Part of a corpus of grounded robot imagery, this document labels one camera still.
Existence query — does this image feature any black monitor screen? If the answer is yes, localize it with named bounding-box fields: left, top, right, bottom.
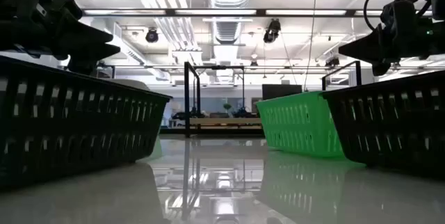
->
left=262, top=83, right=302, bottom=101

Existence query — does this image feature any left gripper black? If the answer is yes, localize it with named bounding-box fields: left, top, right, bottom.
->
left=0, top=0, right=121, bottom=75

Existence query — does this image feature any black slotted plastic basket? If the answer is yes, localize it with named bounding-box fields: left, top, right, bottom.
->
left=320, top=70, right=445, bottom=178
left=0, top=55, right=174, bottom=187

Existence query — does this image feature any green slotted plastic basket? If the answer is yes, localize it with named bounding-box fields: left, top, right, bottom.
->
left=149, top=136, right=163, bottom=164
left=256, top=90, right=346, bottom=159

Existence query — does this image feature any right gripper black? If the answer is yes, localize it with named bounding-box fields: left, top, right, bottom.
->
left=339, top=0, right=445, bottom=77

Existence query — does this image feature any white plastic bin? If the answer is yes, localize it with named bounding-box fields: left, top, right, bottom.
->
left=110, top=79, right=151, bottom=92

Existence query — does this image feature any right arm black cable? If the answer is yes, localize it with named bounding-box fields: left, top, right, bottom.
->
left=363, top=0, right=430, bottom=32

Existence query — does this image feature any thin hanging black cable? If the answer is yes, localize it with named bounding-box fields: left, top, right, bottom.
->
left=303, top=0, right=318, bottom=92

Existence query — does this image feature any black overhead frame beam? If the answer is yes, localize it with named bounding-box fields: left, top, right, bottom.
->
left=81, top=7, right=434, bottom=18

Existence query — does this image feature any black frame wooden shelf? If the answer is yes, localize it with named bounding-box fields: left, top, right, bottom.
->
left=184, top=61, right=362, bottom=138

